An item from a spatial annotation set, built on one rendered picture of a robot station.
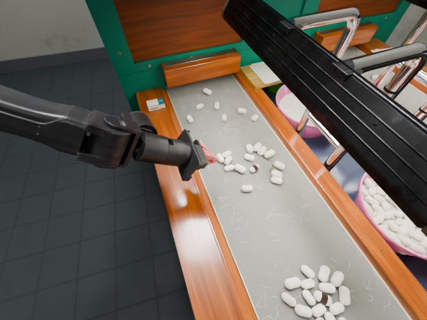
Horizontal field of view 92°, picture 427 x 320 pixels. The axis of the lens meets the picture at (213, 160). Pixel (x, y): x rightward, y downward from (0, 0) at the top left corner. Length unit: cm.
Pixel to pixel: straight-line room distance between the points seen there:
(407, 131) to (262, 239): 38
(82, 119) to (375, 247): 66
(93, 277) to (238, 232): 103
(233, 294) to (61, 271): 117
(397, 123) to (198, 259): 44
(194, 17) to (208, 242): 71
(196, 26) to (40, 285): 147
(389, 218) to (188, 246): 54
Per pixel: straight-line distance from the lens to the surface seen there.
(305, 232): 61
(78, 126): 36
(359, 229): 65
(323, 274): 58
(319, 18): 51
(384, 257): 66
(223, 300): 52
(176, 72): 82
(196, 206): 56
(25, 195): 189
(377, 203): 76
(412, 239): 77
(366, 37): 131
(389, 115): 34
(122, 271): 138
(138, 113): 47
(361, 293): 64
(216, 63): 86
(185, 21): 84
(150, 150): 39
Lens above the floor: 128
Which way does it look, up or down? 56 degrees down
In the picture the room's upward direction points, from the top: straight up
